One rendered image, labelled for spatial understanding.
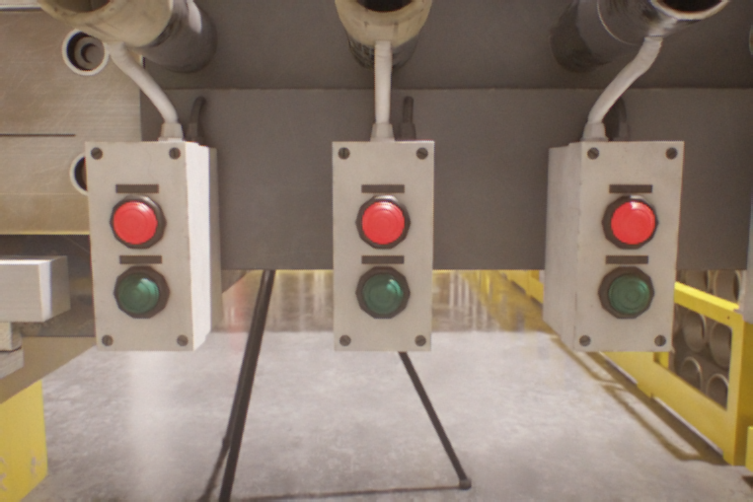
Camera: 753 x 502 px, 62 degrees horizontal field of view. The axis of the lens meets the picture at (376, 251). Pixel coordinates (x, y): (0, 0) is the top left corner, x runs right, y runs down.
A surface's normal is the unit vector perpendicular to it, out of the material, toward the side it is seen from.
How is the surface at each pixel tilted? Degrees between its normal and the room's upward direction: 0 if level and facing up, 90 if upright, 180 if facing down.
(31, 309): 90
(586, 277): 90
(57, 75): 90
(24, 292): 90
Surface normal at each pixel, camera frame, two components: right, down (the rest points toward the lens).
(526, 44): 0.00, 0.13
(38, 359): 1.00, 0.00
